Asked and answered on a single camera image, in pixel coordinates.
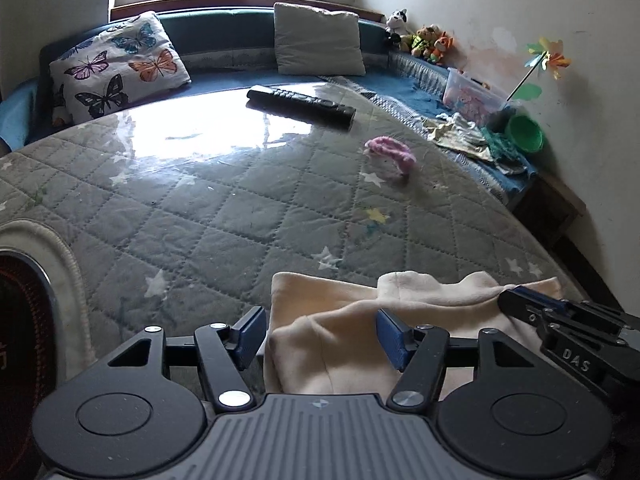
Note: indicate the black remote control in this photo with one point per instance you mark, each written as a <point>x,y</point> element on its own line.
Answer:
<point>297,105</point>

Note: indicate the green plastic bowl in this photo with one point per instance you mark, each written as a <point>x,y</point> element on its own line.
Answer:
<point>525,134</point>

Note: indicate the clear plastic storage box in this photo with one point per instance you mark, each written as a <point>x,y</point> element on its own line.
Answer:
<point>470,99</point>

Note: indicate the colourful paper pinwheel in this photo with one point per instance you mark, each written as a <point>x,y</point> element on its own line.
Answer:
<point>546,57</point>

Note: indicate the black white plush toy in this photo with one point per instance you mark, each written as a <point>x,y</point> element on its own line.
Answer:
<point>396,28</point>

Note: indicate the butterfly print pillow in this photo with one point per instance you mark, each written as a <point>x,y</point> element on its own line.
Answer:
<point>125,64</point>

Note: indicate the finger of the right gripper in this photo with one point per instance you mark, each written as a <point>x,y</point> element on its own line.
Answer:
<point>537,309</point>
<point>608,367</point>

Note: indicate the yellow brown plush toy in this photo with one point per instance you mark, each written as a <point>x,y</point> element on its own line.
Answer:
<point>421,42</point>

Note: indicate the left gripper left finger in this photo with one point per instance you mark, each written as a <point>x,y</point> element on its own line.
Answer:
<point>224,351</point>

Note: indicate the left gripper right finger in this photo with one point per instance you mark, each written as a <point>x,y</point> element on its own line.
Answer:
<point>418,353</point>

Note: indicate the crumpled clothes pile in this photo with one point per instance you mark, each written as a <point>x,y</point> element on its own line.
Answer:
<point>457,134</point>

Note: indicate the pink hair scrunchie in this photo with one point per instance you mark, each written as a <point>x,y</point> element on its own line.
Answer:
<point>393,149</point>

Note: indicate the round black induction cooktop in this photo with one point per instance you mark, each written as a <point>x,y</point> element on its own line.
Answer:
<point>28,363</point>

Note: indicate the plain beige pillow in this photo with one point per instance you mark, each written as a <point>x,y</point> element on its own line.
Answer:
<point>316,42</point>

